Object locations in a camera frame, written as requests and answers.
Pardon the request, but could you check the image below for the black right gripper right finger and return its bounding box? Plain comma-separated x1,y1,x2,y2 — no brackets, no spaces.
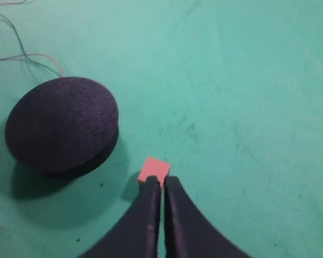
164,176,249,258

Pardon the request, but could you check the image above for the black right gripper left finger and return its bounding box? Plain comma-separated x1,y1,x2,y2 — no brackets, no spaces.
81,176,162,258

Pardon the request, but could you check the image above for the pink cube-shaped block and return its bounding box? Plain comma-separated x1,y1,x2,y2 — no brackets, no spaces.
137,157,171,188

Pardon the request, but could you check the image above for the black round turntable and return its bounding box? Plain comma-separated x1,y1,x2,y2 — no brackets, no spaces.
5,77,119,178

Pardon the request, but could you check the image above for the red wire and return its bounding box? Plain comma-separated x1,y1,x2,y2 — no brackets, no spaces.
0,53,66,78

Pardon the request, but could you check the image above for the thin grey wire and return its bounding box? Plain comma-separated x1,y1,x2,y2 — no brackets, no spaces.
0,0,60,78

